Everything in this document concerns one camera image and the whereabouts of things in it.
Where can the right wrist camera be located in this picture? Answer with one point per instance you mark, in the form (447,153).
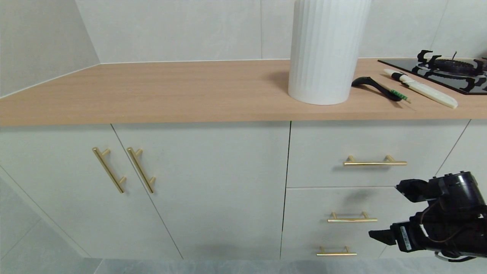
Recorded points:
(414,188)

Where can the white ribbed utensil holder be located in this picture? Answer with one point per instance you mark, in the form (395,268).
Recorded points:
(323,57)

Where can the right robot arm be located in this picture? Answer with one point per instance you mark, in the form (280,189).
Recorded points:
(460,186)

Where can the white ceramic knife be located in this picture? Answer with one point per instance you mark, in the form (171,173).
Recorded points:
(426,89)

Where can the wooden counter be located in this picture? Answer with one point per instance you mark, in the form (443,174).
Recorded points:
(152,91)

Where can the black plastic spoon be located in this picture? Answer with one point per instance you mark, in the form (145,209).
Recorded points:
(363,81)

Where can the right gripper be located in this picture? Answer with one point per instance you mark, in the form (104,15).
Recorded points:
(449,238)

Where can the black glass gas hob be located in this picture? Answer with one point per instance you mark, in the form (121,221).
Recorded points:
(449,72)

